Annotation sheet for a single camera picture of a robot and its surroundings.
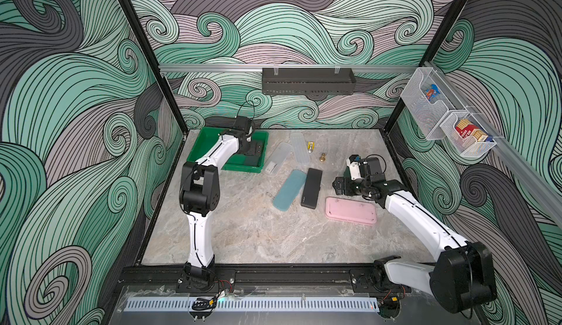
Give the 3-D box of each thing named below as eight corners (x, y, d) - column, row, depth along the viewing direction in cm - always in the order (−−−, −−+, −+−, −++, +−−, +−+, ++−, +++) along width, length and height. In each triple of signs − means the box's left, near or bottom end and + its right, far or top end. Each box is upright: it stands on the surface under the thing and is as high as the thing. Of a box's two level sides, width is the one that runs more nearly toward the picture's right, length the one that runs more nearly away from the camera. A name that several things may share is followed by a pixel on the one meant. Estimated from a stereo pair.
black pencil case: (299, 205, 94) (299, 203, 92) (307, 169, 106) (308, 167, 104) (315, 209, 92) (316, 207, 91) (322, 173, 105) (323, 170, 103)
